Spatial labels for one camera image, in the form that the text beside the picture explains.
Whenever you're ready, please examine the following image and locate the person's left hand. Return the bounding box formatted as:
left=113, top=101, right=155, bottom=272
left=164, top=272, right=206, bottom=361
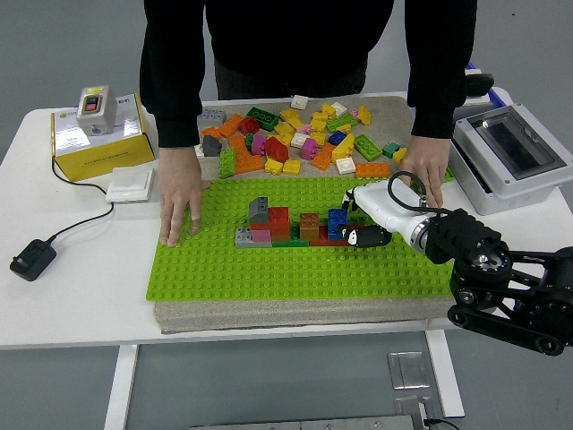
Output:
left=400, top=135, right=451, bottom=210

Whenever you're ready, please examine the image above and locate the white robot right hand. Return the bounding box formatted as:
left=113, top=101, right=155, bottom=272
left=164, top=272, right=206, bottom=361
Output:
left=340, top=180, right=433, bottom=249

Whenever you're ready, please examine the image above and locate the person's right hand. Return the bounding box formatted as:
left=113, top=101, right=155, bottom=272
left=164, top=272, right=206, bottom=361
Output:
left=158, top=146, right=211, bottom=247

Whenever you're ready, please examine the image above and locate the green studded baseplate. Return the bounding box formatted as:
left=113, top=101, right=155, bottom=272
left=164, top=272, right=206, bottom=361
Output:
left=145, top=176, right=454, bottom=302

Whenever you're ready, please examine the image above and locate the long orange toy brick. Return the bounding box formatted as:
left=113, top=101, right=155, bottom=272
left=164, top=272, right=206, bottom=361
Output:
left=218, top=113, right=246, bottom=139
left=355, top=161, right=390, bottom=179
left=311, top=142, right=337, bottom=171

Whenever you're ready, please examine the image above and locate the dark grey slope toy brick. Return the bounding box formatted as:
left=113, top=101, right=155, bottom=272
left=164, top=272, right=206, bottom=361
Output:
left=202, top=134, right=224, bottom=158

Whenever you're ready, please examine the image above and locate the long lime toy brick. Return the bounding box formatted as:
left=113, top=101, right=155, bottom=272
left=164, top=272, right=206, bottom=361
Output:
left=218, top=147, right=237, bottom=179
left=353, top=133, right=383, bottom=162
left=325, top=113, right=358, bottom=133

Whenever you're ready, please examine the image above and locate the yellow curved toy brick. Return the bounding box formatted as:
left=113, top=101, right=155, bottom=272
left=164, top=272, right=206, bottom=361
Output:
left=331, top=133, right=355, bottom=164

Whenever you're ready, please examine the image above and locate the long red toy brick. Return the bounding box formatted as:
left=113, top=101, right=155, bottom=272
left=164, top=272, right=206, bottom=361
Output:
left=309, top=223, right=372, bottom=247

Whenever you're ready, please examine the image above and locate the brown toy brick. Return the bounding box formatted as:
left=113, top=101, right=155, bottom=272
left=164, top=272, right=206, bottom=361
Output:
left=298, top=211, right=321, bottom=242

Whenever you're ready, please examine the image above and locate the large orange toy plate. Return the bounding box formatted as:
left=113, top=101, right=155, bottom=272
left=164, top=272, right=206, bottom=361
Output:
left=228, top=133, right=265, bottom=176

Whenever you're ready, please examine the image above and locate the long grey toy brick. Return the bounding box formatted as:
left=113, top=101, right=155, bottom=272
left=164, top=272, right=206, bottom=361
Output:
left=197, top=108, right=227, bottom=128

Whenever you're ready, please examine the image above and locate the dark red toy brick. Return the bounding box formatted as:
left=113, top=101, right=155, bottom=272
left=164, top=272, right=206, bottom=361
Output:
left=249, top=221, right=292, bottom=243

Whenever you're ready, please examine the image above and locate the red slope toy brick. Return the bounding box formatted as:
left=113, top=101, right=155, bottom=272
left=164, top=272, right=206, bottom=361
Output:
left=264, top=135, right=290, bottom=163

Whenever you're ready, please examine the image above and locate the long dark green toy brick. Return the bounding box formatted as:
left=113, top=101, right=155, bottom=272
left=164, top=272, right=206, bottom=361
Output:
left=246, top=107, right=279, bottom=133

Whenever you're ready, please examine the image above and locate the grey-brown foam mat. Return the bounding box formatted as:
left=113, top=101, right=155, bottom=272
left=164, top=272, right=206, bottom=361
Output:
left=154, top=95, right=456, bottom=335

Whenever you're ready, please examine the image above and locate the yellow cardboard box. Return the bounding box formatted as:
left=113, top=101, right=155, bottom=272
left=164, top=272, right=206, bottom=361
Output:
left=50, top=92, right=157, bottom=183

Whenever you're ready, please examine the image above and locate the black plug adapter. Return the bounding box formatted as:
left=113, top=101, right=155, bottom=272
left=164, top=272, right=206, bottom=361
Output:
left=466, top=73, right=496, bottom=97

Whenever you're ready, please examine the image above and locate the blue plastic bin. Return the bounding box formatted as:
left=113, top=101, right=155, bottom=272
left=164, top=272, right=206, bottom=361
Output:
left=465, top=62, right=507, bottom=111

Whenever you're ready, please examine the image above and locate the black power adapter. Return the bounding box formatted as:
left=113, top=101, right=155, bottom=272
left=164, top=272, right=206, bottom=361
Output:
left=9, top=238, right=58, bottom=282

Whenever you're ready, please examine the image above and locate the large metal floor plate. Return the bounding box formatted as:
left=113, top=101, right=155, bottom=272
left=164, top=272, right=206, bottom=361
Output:
left=387, top=351, right=431, bottom=391
left=393, top=395, right=445, bottom=420

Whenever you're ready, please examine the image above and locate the white table leg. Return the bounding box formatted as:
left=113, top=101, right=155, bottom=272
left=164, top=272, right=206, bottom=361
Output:
left=103, top=344, right=140, bottom=430
left=424, top=330, right=466, bottom=418

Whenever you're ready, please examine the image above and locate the person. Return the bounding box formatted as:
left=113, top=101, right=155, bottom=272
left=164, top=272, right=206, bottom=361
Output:
left=139, top=0, right=479, bottom=149

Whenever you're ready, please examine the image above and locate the long metal bar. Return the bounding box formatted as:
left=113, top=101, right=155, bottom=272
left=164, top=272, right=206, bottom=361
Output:
left=190, top=414, right=420, bottom=430

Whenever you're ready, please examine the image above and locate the black looped wrist cable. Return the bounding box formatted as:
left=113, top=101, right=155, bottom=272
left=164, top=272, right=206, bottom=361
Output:
left=387, top=171, right=433, bottom=211

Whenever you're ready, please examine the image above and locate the white wall switch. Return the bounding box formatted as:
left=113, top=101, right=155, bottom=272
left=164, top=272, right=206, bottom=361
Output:
left=106, top=167, right=156, bottom=204

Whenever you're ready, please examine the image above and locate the white wall socket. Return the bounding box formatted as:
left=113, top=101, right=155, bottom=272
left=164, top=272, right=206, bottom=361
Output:
left=463, top=91, right=492, bottom=108

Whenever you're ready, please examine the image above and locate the grey push-button switch box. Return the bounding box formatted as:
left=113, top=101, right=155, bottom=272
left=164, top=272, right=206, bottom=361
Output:
left=75, top=85, right=118, bottom=137

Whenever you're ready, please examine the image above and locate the grey enclosure with clear lid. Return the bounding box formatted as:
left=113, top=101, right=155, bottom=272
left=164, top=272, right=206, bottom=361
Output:
left=447, top=103, right=573, bottom=216

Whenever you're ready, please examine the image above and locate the black adapter cord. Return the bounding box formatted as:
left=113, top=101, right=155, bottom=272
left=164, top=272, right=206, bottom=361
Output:
left=47, top=154, right=116, bottom=245

